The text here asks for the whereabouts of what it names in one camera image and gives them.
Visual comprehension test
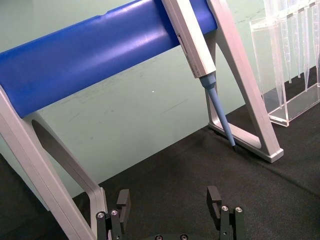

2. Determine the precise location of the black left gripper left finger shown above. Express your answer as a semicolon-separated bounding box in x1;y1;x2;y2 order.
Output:
95;188;132;240

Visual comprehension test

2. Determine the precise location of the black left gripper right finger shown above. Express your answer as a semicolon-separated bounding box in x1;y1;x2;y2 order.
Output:
206;185;246;240

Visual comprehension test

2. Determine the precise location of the black table cloth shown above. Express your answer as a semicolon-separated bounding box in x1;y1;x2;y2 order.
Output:
0;79;320;240

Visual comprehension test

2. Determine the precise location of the grey stand with blue bar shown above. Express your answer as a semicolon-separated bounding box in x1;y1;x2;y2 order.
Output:
0;0;285;240

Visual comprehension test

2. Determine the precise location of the clear plastic pipette tip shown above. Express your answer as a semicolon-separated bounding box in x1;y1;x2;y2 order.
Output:
302;1;314;92
295;6;305;79
284;12;295;84
270;21;288;111

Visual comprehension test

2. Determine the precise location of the grey pipette with blue shaft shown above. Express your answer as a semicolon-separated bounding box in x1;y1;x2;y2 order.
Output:
161;0;238;152

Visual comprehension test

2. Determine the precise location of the clear acrylic tip rack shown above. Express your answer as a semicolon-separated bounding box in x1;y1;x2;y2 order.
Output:
249;0;320;127

